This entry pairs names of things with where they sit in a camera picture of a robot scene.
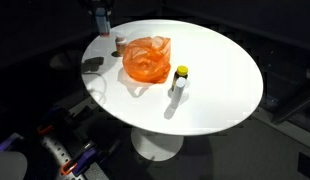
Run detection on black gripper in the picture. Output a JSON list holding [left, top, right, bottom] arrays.
[[89, 0, 115, 18]]

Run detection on orange plastic bag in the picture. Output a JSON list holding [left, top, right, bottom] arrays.
[[122, 35, 172, 85]]

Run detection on white-capped supplement bottle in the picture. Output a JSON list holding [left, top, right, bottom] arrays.
[[115, 34, 128, 57]]

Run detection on dark round floor base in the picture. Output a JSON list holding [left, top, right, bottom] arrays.
[[49, 50, 84, 72]]

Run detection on yellow-capped dark bottle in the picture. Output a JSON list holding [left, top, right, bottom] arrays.
[[170, 65, 189, 92]]

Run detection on white cylindrical tube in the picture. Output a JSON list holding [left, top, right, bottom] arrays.
[[170, 77, 187, 110]]

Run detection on blue clamp with orange tips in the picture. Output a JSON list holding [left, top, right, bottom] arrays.
[[60, 141, 99, 177], [36, 106, 71, 136]]

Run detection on perforated metal board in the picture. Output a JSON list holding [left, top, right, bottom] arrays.
[[39, 134, 87, 180]]

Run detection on white rounded object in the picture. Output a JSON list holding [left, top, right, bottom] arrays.
[[0, 151, 29, 180]]

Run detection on white table pedestal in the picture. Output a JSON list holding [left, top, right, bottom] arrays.
[[130, 126, 185, 163]]

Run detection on purple clamp handle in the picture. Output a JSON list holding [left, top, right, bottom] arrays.
[[0, 133, 23, 153]]

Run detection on dark metal rail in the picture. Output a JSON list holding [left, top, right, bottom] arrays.
[[270, 84, 310, 125]]

